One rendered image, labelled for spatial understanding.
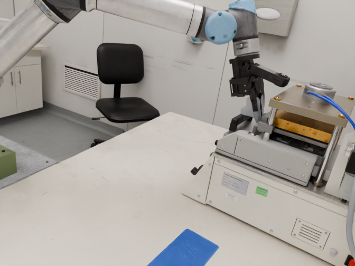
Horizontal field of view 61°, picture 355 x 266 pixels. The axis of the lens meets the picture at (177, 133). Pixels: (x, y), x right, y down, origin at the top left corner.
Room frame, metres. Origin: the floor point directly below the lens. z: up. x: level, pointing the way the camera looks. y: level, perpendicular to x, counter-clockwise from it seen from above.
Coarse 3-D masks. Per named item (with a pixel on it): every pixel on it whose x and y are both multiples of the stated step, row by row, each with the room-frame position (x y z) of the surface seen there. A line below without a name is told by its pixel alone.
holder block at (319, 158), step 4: (276, 140) 0.76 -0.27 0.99; (296, 140) 0.78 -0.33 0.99; (300, 140) 0.79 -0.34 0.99; (288, 144) 0.75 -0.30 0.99; (292, 144) 0.75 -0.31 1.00; (296, 144) 0.75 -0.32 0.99; (300, 144) 0.76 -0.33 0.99; (300, 148) 0.73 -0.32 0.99; (312, 152) 0.72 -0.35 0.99; (324, 152) 0.73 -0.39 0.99; (320, 156) 0.70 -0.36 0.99; (316, 160) 0.70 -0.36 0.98; (320, 160) 0.70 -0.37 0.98
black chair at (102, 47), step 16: (112, 48) 2.45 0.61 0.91; (128, 48) 2.54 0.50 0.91; (112, 64) 2.42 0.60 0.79; (128, 64) 2.51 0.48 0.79; (112, 80) 2.40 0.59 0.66; (128, 80) 2.49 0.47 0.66; (112, 112) 2.12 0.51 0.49; (128, 112) 2.17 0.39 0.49; (144, 112) 2.24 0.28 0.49; (96, 144) 2.42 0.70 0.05
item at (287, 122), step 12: (276, 120) 0.76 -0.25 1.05; (288, 120) 0.75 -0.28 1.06; (300, 120) 0.76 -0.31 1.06; (312, 120) 0.78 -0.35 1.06; (288, 132) 0.74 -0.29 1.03; (300, 132) 0.73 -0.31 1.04; (312, 132) 0.71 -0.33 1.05; (324, 132) 0.70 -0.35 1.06; (324, 144) 0.70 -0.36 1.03; (336, 144) 0.68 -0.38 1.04
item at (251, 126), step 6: (246, 120) 0.96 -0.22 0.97; (252, 120) 0.97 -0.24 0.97; (240, 126) 0.90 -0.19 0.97; (246, 126) 0.91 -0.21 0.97; (252, 126) 0.92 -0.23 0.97; (228, 132) 0.83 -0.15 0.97; (252, 132) 0.81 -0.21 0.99; (258, 132) 0.84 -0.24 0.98; (264, 132) 0.87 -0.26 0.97; (336, 150) 0.81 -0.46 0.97; (336, 156) 0.77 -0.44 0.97; (330, 162) 0.73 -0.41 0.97; (318, 168) 0.69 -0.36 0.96; (330, 168) 0.69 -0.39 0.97; (312, 174) 0.69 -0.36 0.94; (324, 174) 0.68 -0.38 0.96
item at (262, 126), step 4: (268, 112) 0.81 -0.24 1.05; (264, 116) 0.77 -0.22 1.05; (268, 116) 0.77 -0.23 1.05; (264, 120) 0.76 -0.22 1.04; (260, 124) 0.74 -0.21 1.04; (264, 124) 0.74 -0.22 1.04; (260, 128) 0.74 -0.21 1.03; (264, 128) 0.74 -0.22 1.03; (268, 128) 0.73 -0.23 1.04; (272, 128) 0.73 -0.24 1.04; (268, 132) 0.73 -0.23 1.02; (272, 132) 0.73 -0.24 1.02
